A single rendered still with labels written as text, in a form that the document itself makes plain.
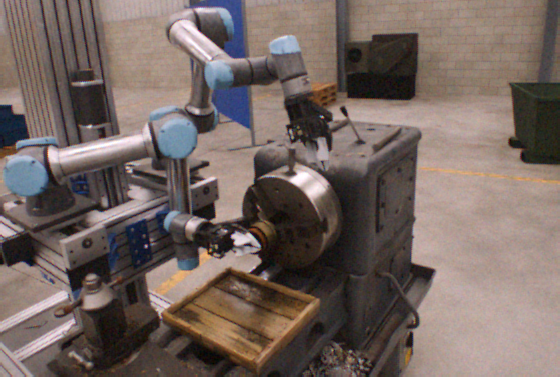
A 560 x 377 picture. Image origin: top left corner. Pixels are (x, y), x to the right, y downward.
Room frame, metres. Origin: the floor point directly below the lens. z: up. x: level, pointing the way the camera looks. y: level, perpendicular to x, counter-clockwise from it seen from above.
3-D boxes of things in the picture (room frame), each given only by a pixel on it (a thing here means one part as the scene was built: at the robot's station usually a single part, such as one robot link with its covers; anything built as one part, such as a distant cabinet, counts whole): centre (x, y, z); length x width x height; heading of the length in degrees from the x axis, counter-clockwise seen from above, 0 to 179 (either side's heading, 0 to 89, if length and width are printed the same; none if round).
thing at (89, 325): (0.76, 0.41, 1.07); 0.07 x 0.07 x 0.10; 54
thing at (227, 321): (1.01, 0.14, 0.89); 0.36 x 0.30 x 0.04; 54
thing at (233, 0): (7.97, 1.15, 1.18); 4.12 x 0.80 x 2.35; 22
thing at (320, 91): (9.40, -0.79, 0.22); 1.25 x 0.86 x 0.44; 154
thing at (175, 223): (1.21, 0.32, 1.08); 0.11 x 0.08 x 0.09; 52
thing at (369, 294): (1.56, -0.24, 0.43); 0.60 x 0.48 x 0.86; 144
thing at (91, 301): (0.76, 0.42, 1.13); 0.08 x 0.08 x 0.03
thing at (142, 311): (0.78, 0.40, 0.99); 0.20 x 0.10 x 0.05; 144
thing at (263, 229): (1.10, 0.07, 1.08); 0.09 x 0.09 x 0.09; 54
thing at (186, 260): (1.22, 0.33, 0.98); 0.11 x 0.08 x 0.11; 17
